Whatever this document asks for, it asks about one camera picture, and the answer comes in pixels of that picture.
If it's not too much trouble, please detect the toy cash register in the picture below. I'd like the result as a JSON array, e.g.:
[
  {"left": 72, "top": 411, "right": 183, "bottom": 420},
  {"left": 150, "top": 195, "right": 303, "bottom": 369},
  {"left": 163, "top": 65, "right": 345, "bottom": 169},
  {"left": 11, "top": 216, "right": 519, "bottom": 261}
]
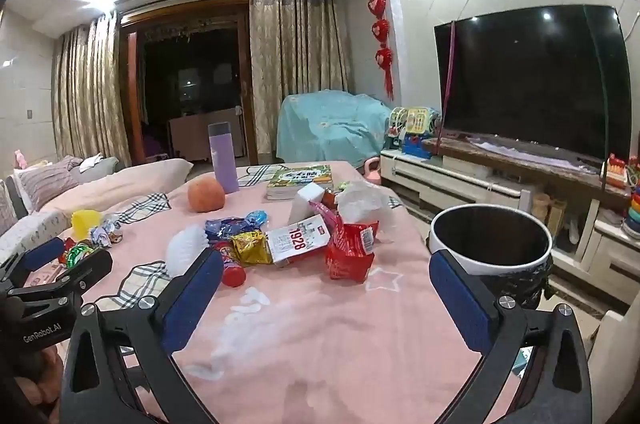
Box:
[{"left": 385, "top": 105, "right": 443, "bottom": 160}]

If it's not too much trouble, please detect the red lantern string decoration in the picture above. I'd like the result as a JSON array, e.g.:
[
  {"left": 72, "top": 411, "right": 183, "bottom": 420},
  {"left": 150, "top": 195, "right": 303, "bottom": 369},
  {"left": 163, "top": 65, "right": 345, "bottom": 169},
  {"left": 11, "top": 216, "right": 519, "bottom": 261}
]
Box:
[{"left": 365, "top": 0, "right": 396, "bottom": 101}]

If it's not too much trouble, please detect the red snack packet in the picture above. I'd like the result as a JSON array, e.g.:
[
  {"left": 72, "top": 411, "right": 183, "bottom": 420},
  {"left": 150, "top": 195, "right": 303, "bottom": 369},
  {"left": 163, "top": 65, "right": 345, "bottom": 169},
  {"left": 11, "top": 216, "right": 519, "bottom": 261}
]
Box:
[{"left": 309, "top": 199, "right": 381, "bottom": 282}]

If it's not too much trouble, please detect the grey pillow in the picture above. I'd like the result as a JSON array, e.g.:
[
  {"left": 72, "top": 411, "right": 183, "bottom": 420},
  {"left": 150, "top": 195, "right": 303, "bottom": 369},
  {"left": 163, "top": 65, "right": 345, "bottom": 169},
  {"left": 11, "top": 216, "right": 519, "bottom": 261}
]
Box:
[{"left": 70, "top": 156, "right": 121, "bottom": 185}]

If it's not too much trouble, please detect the yellow snack packet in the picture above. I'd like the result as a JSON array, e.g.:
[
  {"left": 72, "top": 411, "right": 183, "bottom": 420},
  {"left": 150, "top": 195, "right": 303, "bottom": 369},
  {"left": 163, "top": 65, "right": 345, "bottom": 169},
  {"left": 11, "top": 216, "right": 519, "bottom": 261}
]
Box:
[{"left": 229, "top": 229, "right": 273, "bottom": 267}]

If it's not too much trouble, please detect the patterned sofa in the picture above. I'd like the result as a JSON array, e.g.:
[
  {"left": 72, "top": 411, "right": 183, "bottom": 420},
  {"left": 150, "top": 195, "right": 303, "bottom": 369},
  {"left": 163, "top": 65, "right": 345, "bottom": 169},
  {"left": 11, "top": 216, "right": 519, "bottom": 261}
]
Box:
[{"left": 0, "top": 154, "right": 196, "bottom": 265}]

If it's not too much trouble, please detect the white ribbed wrapper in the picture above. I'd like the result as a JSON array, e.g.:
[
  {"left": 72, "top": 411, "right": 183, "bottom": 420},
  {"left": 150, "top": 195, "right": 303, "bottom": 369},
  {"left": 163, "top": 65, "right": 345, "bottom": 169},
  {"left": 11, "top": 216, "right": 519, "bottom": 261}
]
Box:
[{"left": 165, "top": 224, "right": 210, "bottom": 279}]

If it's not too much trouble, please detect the red apple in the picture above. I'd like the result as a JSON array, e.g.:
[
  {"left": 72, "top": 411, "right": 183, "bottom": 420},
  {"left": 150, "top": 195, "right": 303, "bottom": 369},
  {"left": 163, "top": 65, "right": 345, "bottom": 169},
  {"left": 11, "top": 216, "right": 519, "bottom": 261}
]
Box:
[{"left": 187, "top": 178, "right": 226, "bottom": 212}]

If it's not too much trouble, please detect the rainbow ring stacker toy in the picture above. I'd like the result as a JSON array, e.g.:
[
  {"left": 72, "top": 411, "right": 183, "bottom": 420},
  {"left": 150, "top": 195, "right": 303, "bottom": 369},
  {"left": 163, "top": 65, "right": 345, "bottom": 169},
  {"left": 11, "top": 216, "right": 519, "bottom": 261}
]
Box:
[{"left": 627, "top": 186, "right": 640, "bottom": 240}]

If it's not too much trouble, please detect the pink hula hoop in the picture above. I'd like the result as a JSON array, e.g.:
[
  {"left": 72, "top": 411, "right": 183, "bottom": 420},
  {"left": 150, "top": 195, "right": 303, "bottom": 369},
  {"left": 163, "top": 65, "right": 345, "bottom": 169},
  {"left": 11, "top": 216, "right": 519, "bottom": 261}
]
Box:
[{"left": 438, "top": 20, "right": 457, "bottom": 155}]

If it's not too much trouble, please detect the green picture book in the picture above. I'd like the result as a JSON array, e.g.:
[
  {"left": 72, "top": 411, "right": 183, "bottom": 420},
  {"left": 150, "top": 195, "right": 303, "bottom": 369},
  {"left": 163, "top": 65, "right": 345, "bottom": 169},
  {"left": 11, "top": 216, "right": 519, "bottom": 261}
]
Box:
[{"left": 265, "top": 165, "right": 335, "bottom": 201}]

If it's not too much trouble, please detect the yellow plastic cup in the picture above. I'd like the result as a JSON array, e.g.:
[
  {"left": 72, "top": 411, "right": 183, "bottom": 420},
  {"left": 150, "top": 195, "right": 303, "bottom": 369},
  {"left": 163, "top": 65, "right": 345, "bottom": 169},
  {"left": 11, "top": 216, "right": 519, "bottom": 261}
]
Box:
[{"left": 71, "top": 209, "right": 103, "bottom": 242}]

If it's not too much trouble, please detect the red green wrapper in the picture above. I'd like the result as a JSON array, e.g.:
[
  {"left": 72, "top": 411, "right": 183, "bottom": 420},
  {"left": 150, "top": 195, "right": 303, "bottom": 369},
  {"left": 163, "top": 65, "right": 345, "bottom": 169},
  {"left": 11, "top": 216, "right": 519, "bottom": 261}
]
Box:
[{"left": 57, "top": 239, "right": 98, "bottom": 267}]

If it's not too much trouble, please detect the white plastic bag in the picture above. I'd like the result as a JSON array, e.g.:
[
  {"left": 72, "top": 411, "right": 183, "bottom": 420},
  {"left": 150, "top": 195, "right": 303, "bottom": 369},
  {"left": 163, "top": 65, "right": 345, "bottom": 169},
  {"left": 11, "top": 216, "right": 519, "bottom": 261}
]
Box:
[{"left": 336, "top": 180, "right": 388, "bottom": 245}]

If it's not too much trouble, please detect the white tissue pack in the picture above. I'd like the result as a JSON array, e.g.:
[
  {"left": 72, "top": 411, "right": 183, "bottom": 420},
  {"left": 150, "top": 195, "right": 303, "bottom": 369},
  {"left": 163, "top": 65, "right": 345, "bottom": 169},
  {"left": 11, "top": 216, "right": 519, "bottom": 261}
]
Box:
[{"left": 290, "top": 182, "right": 328, "bottom": 225}]

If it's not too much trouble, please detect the striped pink pillow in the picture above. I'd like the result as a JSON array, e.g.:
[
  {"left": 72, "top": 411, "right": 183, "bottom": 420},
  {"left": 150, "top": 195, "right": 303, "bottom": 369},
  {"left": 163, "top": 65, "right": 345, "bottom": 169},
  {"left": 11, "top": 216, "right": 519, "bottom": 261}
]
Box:
[{"left": 20, "top": 156, "right": 83, "bottom": 210}]

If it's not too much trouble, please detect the person's left hand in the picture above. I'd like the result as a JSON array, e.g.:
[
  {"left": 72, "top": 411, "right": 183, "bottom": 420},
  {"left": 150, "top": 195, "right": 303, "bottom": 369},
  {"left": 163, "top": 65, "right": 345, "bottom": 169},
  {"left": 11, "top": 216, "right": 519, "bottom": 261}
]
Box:
[{"left": 25, "top": 346, "right": 63, "bottom": 405}]

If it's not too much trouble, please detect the wooden toy house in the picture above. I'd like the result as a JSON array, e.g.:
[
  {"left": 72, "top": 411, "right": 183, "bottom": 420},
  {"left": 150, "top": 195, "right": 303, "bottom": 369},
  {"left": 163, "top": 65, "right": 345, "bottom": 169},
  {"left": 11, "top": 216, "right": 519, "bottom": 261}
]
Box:
[{"left": 547, "top": 199, "right": 568, "bottom": 237}]

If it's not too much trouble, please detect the wooden balcony door frame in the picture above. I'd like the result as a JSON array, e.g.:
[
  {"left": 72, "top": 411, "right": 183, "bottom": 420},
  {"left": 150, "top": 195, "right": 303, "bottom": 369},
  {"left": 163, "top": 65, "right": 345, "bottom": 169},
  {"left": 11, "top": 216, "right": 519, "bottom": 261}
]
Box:
[{"left": 119, "top": 0, "right": 258, "bottom": 165}]

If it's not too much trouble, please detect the beige patterned curtain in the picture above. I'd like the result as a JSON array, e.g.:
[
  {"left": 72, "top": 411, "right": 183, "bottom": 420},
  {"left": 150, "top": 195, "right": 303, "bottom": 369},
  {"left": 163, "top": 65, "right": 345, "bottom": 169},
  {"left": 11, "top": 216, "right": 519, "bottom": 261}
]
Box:
[
  {"left": 50, "top": 9, "right": 132, "bottom": 167},
  {"left": 248, "top": 0, "right": 355, "bottom": 165}
]

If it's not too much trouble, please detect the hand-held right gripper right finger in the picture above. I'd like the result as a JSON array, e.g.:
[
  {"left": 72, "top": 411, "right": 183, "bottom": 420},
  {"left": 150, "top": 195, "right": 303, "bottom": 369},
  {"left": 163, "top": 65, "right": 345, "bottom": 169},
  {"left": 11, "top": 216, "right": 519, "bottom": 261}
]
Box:
[{"left": 428, "top": 249, "right": 593, "bottom": 424}]

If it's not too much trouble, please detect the white red paper carton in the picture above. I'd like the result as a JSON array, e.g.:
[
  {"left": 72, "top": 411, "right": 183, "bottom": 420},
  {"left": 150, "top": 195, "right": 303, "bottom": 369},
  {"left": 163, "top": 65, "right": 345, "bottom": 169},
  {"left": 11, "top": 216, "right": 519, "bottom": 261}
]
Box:
[{"left": 265, "top": 214, "right": 331, "bottom": 267}]

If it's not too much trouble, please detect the cream television stand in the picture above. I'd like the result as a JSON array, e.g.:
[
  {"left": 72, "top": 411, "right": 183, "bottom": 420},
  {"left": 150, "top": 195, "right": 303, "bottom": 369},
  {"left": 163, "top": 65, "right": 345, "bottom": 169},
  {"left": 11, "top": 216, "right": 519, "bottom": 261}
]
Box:
[{"left": 378, "top": 136, "right": 640, "bottom": 310}]

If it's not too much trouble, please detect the beige cabinet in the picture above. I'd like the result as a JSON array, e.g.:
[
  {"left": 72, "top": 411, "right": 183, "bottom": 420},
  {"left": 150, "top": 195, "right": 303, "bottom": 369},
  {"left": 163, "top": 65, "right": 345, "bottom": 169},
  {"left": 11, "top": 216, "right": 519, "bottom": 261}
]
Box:
[{"left": 167, "top": 108, "right": 246, "bottom": 161}]

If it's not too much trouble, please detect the pink kettlebell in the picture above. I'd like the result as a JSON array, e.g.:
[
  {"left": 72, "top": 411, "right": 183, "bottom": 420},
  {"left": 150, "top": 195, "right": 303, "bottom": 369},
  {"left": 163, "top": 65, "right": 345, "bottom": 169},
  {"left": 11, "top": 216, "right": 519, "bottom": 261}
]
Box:
[{"left": 363, "top": 156, "right": 382, "bottom": 185}]

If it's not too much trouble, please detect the white blue crumpled wrapper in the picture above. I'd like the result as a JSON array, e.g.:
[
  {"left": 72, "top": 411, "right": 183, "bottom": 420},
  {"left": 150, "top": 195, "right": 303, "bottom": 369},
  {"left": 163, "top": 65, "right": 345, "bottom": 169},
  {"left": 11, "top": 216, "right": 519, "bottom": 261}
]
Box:
[{"left": 89, "top": 213, "right": 126, "bottom": 250}]

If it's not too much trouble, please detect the white cloth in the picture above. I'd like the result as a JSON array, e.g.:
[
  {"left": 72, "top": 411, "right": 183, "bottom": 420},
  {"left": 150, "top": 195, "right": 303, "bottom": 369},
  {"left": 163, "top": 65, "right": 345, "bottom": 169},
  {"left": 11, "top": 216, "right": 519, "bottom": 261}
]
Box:
[{"left": 472, "top": 139, "right": 591, "bottom": 167}]

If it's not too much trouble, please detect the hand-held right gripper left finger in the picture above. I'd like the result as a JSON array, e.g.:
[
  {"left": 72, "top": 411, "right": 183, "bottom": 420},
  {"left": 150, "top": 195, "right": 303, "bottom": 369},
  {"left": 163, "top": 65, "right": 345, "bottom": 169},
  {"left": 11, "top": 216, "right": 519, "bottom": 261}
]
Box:
[{"left": 59, "top": 248, "right": 226, "bottom": 424}]

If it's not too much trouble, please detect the red toy phone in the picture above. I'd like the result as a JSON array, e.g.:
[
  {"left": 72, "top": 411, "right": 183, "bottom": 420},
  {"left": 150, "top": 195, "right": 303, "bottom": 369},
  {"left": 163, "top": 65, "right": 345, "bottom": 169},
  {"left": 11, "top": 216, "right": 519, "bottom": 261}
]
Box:
[{"left": 606, "top": 154, "right": 628, "bottom": 190}]

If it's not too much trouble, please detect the black television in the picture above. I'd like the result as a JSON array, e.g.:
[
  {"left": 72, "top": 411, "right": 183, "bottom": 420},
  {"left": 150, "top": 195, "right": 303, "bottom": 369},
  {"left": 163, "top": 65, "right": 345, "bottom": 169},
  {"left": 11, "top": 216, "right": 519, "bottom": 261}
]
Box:
[{"left": 433, "top": 4, "right": 632, "bottom": 165}]

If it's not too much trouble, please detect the purple bottle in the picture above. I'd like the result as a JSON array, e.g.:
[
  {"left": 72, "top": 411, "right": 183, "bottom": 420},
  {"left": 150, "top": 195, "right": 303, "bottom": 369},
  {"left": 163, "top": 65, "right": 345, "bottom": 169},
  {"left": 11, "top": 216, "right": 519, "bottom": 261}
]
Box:
[{"left": 208, "top": 121, "right": 241, "bottom": 195}]

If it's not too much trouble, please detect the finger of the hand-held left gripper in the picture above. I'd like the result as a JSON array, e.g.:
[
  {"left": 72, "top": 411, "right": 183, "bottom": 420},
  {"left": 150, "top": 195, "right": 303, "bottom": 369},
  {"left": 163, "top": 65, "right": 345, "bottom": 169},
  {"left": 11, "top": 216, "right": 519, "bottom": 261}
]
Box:
[
  {"left": 22, "top": 248, "right": 113, "bottom": 305},
  {"left": 0, "top": 236, "right": 66, "bottom": 292}
]

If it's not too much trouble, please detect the red cylinder can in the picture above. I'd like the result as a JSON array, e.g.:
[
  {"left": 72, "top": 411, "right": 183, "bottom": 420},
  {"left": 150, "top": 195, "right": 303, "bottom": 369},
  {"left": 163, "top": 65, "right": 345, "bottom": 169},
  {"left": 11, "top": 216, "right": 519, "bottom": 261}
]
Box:
[{"left": 212, "top": 241, "right": 247, "bottom": 289}]

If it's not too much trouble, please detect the black white-rimmed trash bin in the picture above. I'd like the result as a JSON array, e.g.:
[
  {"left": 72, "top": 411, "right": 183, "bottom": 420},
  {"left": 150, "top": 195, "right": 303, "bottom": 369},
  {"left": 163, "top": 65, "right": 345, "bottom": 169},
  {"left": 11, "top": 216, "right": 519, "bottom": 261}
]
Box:
[{"left": 427, "top": 203, "right": 555, "bottom": 310}]

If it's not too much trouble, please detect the cream chair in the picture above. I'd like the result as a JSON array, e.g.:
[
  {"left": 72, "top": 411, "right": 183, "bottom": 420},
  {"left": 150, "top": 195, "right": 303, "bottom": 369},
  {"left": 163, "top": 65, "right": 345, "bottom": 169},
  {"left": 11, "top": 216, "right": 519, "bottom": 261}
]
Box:
[{"left": 587, "top": 309, "right": 640, "bottom": 424}]

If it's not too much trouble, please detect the stack of beige jars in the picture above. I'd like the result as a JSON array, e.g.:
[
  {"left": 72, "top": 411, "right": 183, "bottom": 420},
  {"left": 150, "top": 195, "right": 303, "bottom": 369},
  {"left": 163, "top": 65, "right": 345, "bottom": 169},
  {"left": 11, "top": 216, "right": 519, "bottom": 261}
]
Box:
[{"left": 531, "top": 193, "right": 551, "bottom": 225}]

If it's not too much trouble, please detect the teal cloth covered armchair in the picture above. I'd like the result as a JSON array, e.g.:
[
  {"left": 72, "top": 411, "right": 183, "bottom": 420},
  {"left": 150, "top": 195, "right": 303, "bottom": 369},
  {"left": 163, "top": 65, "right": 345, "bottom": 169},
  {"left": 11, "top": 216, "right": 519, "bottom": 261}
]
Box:
[{"left": 276, "top": 91, "right": 393, "bottom": 167}]

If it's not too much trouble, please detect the cream quilt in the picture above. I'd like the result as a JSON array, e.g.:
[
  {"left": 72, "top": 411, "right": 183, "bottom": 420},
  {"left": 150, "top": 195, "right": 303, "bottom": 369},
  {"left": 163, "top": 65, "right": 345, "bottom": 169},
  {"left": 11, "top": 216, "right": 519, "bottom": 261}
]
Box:
[{"left": 40, "top": 159, "right": 195, "bottom": 215}]

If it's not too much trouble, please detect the blue snack packet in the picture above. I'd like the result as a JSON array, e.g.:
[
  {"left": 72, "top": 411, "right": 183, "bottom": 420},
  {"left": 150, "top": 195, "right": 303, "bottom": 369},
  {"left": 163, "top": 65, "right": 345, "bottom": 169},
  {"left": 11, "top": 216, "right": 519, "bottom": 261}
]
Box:
[{"left": 204, "top": 216, "right": 251, "bottom": 242}]

